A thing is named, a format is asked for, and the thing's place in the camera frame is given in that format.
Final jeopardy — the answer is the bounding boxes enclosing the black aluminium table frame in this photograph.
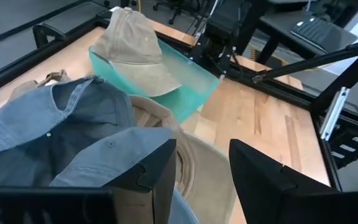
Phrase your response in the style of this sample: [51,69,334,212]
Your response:
[0,0,358,192]

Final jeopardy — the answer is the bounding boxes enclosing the silver frame bracket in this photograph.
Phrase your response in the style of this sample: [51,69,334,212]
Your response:
[319,86,351,141]

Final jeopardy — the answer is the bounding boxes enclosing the black keyboard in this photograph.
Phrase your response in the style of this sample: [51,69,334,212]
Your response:
[290,14,334,52]

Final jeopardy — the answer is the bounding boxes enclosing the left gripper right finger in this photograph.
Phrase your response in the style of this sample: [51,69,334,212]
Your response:
[229,139,343,224]

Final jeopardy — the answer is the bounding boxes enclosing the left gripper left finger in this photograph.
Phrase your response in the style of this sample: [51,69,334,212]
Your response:
[103,138,177,224]

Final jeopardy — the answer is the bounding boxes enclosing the black office chair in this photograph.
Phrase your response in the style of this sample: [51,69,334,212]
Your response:
[152,0,204,26]

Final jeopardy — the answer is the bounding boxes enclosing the green translucent plastic bin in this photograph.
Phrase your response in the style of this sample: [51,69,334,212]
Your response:
[88,39,220,124]

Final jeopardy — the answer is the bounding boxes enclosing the black slotted panel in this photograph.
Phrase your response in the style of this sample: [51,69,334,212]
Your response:
[321,118,358,170]

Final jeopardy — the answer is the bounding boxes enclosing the dark grey desk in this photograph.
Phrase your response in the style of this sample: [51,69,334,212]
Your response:
[258,9,358,63]

